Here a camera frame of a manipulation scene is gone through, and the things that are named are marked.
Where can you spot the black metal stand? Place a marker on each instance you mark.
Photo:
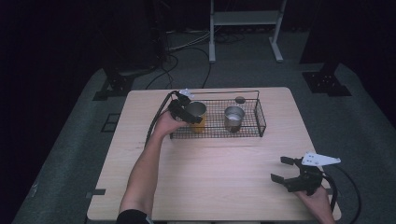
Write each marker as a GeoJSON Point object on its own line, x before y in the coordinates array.
{"type": "Point", "coordinates": [327, 84]}
{"type": "Point", "coordinates": [116, 84]}

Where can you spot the steel cup with wooden base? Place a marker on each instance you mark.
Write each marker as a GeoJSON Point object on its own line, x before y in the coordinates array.
{"type": "Point", "coordinates": [234, 119]}

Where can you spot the person's right hand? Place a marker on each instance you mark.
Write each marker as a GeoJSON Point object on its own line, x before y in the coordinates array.
{"type": "Point", "coordinates": [316, 205]}

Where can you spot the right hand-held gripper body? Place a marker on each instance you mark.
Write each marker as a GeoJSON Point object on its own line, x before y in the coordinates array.
{"type": "Point", "coordinates": [306, 179]}

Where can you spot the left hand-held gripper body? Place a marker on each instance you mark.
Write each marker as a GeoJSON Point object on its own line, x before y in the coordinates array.
{"type": "Point", "coordinates": [176, 107]}

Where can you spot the black sleeve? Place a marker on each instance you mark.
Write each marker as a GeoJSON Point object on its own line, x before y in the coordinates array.
{"type": "Point", "coordinates": [134, 217]}

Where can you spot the white metal table frame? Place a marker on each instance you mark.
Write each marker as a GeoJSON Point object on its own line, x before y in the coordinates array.
{"type": "Point", "coordinates": [246, 18]}

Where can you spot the person's left hand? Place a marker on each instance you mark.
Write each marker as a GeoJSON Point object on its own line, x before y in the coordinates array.
{"type": "Point", "coordinates": [168, 124]}

